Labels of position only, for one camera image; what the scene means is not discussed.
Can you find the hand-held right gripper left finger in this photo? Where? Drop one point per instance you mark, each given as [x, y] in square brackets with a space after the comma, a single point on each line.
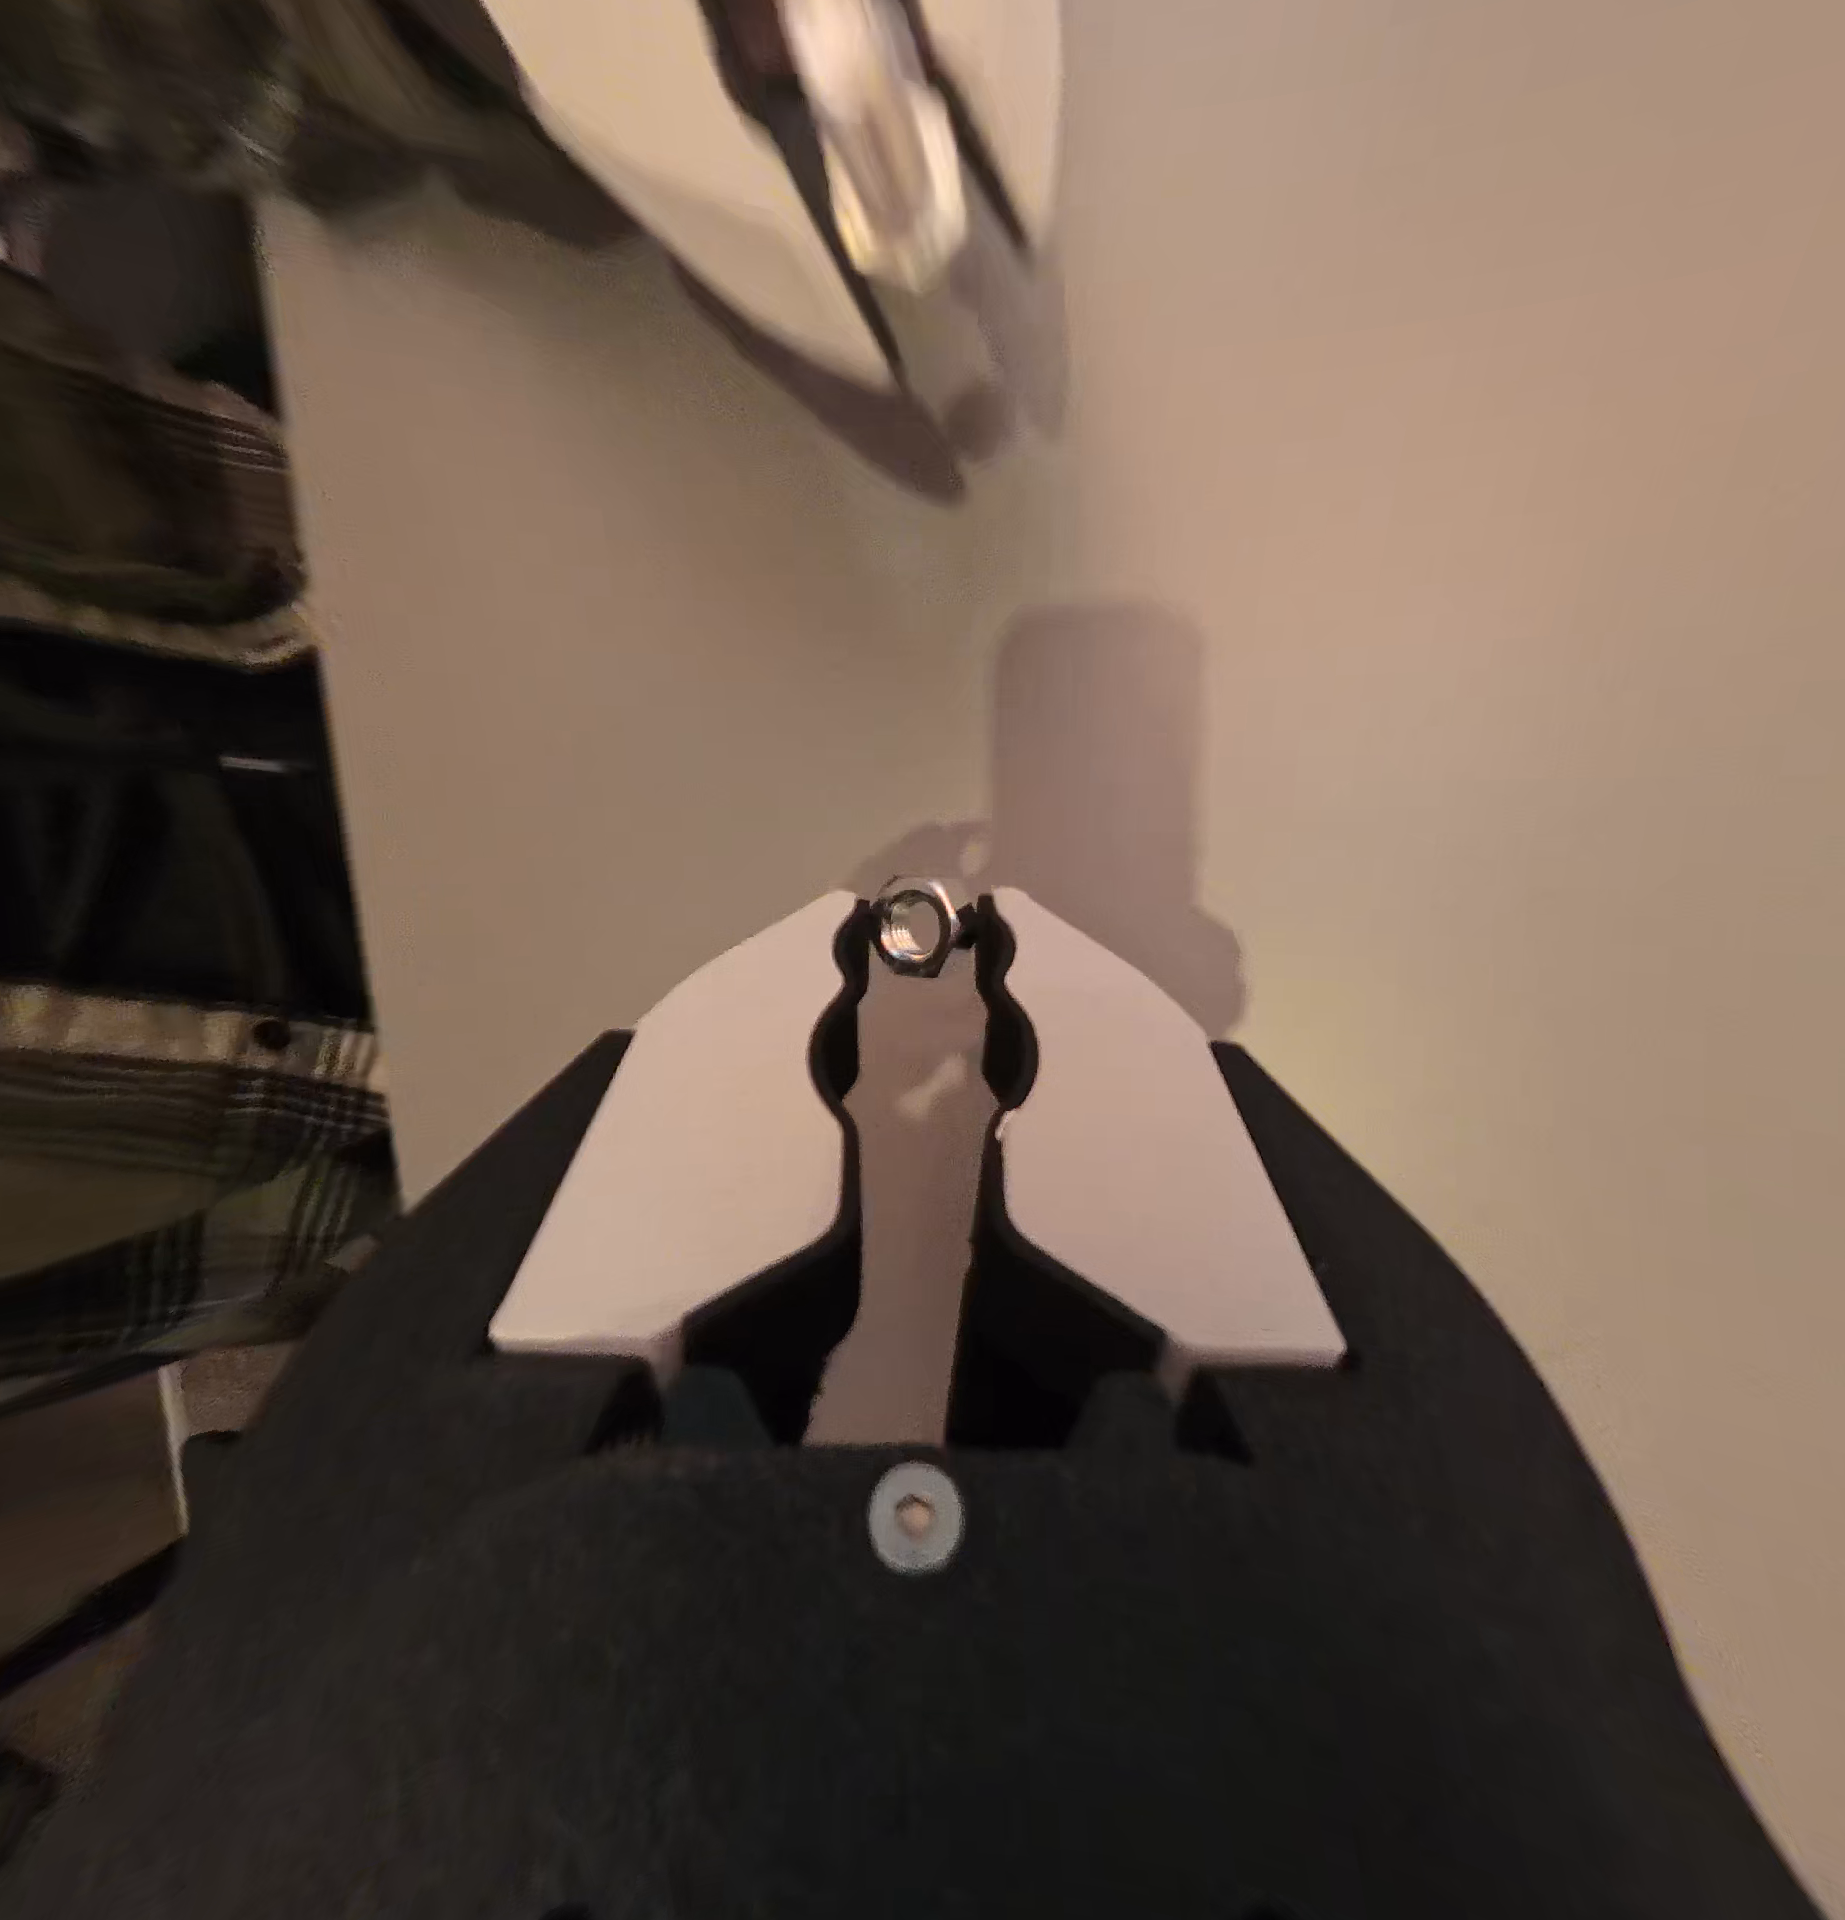
[685, 1185]

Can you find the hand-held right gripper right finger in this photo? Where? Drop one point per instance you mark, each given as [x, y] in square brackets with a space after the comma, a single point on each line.
[1159, 1185]

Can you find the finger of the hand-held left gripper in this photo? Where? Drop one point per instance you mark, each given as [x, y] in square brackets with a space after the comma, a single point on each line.
[1016, 94]
[685, 145]

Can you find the silver hex bolt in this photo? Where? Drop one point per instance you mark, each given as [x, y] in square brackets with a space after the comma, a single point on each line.
[875, 145]

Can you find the silver hex nut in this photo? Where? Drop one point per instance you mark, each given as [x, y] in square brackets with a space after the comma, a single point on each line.
[936, 947]

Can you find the person's left forearm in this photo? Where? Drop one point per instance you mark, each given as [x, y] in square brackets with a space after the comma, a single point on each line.
[113, 94]

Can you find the person in plaid shirt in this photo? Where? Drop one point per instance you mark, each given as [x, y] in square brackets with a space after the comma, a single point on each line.
[113, 496]

